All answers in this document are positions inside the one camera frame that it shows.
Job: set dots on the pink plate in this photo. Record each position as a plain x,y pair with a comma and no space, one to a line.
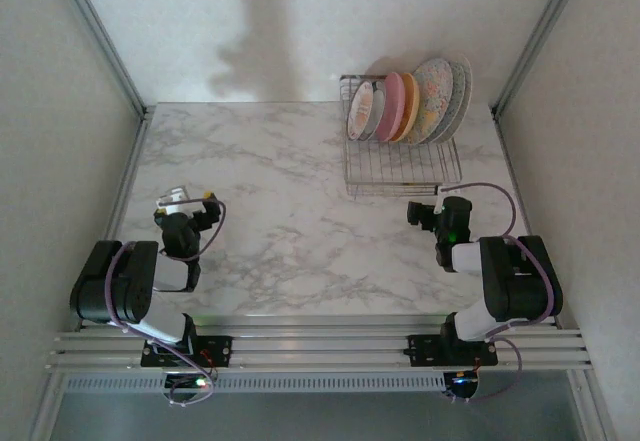
392,106

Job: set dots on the colourful squiggle pattern plate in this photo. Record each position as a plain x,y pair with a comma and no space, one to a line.
432,96

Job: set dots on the blue speckled plate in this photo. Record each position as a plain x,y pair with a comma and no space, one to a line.
459,96

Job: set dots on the plain white plate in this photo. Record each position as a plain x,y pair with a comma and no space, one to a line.
469,86

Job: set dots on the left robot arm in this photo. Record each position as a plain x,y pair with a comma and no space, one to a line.
125,281

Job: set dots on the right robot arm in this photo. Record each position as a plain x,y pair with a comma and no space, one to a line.
520,281

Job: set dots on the small white plate orange print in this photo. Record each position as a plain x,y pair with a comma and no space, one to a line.
361,111

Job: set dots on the small plate dark rim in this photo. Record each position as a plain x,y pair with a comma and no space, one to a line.
378,103

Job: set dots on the circuit board with LED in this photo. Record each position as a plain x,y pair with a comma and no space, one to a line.
197,383
462,381

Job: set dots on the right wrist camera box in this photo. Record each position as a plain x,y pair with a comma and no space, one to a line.
439,201

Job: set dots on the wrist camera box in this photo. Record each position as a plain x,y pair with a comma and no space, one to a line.
439,201
172,207

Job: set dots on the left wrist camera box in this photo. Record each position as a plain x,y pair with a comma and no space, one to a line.
172,207

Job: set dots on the aluminium table side rail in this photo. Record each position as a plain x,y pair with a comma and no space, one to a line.
131,171
514,171

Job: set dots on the aluminium mounting rail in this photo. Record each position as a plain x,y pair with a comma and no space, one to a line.
320,346

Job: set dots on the aluminium frame post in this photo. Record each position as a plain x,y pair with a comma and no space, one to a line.
102,36
537,36

